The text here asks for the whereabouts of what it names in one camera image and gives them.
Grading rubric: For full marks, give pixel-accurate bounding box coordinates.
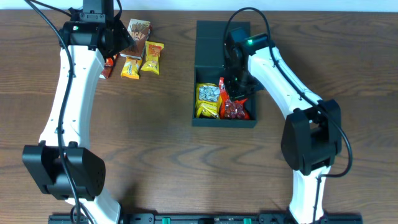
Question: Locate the brown Pocky box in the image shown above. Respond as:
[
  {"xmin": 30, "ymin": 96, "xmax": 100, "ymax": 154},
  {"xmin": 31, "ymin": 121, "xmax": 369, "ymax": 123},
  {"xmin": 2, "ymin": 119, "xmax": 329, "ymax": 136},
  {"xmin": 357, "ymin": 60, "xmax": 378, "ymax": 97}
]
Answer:
[{"xmin": 120, "ymin": 19, "xmax": 152, "ymax": 60}]

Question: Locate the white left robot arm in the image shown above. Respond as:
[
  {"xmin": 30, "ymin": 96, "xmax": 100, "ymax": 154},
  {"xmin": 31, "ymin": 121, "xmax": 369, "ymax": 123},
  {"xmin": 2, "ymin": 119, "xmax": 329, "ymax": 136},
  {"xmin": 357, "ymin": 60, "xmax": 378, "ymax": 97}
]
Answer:
[{"xmin": 22, "ymin": 0, "xmax": 134, "ymax": 223}]

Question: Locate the dark green gift box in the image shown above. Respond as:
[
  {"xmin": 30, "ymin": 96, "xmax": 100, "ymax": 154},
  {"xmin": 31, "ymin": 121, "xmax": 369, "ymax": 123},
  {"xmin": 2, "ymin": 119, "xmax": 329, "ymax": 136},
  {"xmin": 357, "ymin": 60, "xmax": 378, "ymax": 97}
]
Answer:
[{"xmin": 192, "ymin": 21, "xmax": 257, "ymax": 128}]

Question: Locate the small yellow snack packet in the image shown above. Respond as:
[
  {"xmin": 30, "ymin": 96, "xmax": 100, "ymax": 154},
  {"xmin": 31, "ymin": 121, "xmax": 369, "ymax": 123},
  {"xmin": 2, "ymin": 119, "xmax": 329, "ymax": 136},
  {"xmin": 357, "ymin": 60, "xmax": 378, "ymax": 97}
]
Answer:
[{"xmin": 121, "ymin": 57, "xmax": 142, "ymax": 80}]

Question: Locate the red Hello Panda box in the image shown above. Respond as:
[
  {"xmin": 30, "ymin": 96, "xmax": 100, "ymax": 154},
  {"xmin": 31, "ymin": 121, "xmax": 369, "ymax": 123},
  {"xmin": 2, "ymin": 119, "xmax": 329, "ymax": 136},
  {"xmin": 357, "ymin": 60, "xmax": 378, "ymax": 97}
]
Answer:
[{"xmin": 99, "ymin": 54, "xmax": 118, "ymax": 79}]

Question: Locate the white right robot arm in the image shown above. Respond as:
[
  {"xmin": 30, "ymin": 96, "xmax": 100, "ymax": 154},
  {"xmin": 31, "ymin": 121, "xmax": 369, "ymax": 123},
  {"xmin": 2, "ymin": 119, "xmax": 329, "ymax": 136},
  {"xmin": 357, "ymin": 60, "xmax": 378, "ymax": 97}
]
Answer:
[{"xmin": 224, "ymin": 28, "xmax": 345, "ymax": 223}]

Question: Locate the red Hacks candy bag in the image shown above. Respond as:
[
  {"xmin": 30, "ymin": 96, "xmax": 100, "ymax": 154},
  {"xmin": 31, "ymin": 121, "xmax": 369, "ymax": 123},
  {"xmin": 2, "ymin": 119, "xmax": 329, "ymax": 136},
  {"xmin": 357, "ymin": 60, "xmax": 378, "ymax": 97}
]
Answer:
[{"xmin": 218, "ymin": 77, "xmax": 250, "ymax": 120}]

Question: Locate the yellow orange snack packet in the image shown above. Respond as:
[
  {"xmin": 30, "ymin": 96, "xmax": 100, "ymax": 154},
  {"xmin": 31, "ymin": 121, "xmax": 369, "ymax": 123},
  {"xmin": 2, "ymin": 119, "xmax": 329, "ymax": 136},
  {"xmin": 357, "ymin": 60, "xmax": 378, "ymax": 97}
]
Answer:
[{"xmin": 141, "ymin": 41, "xmax": 164, "ymax": 75}]

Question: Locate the yellow candy bag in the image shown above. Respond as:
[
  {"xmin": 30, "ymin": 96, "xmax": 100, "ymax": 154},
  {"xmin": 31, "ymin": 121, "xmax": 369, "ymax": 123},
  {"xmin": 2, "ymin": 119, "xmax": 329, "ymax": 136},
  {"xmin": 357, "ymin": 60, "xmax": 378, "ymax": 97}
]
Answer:
[{"xmin": 195, "ymin": 83, "xmax": 221, "ymax": 119}]

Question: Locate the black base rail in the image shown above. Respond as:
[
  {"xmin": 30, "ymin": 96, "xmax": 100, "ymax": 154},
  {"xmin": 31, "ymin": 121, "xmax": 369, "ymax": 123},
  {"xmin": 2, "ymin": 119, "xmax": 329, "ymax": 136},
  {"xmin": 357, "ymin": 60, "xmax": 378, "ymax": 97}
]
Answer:
[{"xmin": 48, "ymin": 212, "xmax": 363, "ymax": 224}]

